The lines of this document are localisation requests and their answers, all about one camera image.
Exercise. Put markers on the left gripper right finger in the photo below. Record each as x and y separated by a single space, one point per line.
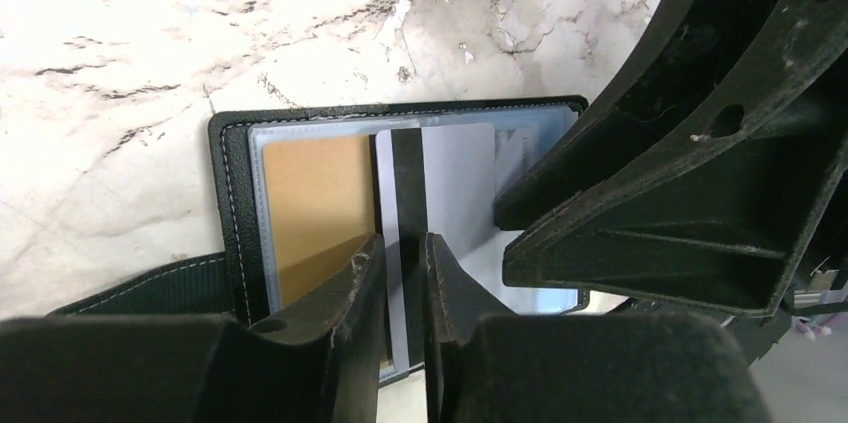
485 363

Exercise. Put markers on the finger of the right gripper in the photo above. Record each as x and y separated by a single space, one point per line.
687 49
719 213

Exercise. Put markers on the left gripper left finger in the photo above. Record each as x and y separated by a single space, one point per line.
317 360

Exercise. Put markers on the black leather card holder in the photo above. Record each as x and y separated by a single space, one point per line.
238 280

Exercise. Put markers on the silver card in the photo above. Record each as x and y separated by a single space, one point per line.
437 179

